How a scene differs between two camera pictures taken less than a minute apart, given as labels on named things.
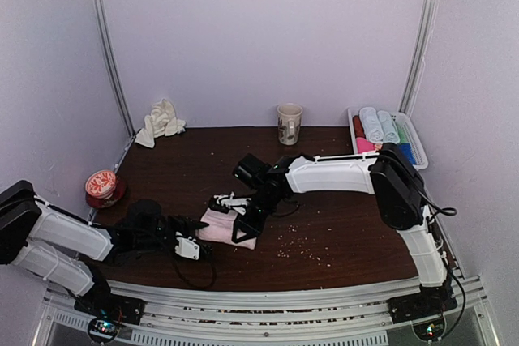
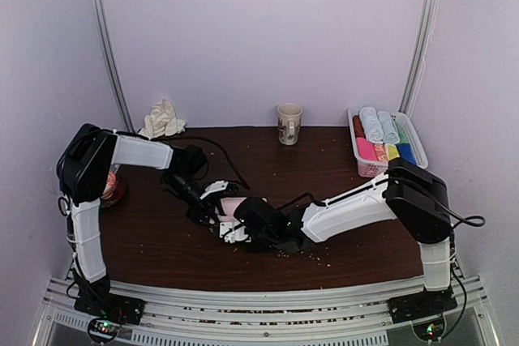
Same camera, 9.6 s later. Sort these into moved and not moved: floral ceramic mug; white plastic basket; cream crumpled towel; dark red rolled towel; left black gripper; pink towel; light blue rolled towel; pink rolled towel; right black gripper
Moved: right black gripper; pink towel; left black gripper
Not moved: light blue rolled towel; dark red rolled towel; floral ceramic mug; cream crumpled towel; pink rolled towel; white plastic basket
